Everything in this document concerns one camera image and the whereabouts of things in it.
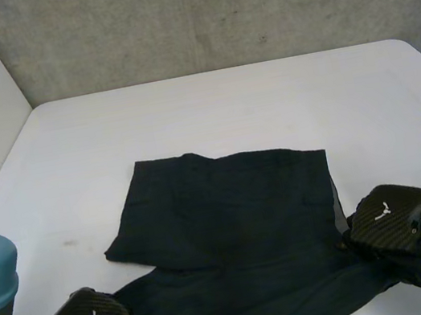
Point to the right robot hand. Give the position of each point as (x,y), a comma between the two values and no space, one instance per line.
(389,224)

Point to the dark blue shorts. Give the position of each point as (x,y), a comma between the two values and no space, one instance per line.
(226,244)

